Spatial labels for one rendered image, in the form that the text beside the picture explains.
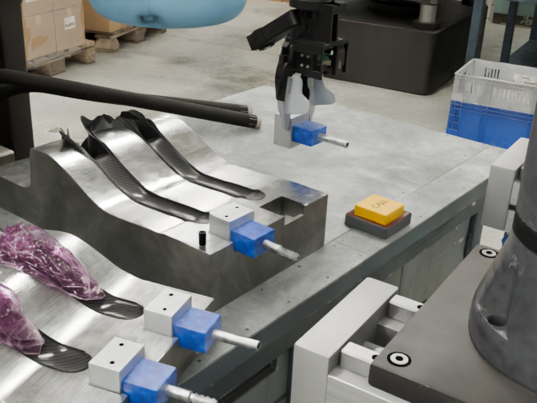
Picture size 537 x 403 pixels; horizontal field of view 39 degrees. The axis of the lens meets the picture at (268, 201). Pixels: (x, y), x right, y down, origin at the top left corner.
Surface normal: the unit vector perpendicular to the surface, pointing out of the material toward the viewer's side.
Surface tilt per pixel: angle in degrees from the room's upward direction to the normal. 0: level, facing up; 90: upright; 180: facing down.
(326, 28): 90
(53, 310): 28
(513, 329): 72
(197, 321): 0
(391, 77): 90
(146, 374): 0
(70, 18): 96
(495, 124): 91
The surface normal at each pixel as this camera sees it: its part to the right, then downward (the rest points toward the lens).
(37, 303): 0.48, -0.70
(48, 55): 0.91, 0.23
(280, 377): 0.77, 0.29
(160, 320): -0.37, 0.37
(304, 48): -0.63, 0.30
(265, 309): 0.04, -0.91
